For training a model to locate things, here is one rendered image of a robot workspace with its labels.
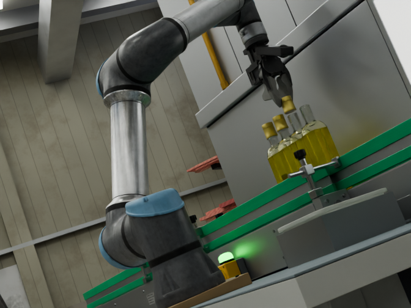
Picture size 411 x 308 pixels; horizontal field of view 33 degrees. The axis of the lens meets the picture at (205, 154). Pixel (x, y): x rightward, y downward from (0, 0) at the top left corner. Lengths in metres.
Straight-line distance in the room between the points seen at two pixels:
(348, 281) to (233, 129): 1.78
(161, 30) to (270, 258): 0.70
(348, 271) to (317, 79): 1.38
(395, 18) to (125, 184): 0.79
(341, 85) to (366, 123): 0.13
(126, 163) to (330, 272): 0.97
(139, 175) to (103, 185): 9.06
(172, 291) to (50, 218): 9.10
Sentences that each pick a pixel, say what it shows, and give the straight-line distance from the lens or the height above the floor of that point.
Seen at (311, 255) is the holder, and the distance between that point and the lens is 1.49.
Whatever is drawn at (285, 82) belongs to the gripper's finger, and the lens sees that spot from 1.99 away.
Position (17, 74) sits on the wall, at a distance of 11.14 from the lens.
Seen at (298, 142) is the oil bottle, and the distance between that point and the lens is 1.91.
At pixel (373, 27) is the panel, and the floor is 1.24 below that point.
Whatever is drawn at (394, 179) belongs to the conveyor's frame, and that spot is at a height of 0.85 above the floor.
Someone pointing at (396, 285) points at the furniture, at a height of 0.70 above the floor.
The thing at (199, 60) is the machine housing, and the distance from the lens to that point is 2.54.
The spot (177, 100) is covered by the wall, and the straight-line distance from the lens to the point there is 11.25.
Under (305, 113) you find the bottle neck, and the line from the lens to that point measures 1.89.
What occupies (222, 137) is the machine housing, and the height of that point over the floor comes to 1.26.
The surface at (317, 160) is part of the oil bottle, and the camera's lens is 1.87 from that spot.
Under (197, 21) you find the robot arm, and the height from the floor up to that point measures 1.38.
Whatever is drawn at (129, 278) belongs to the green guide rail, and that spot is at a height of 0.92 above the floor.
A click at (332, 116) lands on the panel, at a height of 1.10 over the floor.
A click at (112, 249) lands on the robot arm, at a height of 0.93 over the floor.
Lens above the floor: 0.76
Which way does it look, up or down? 11 degrees up
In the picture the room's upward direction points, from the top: 21 degrees counter-clockwise
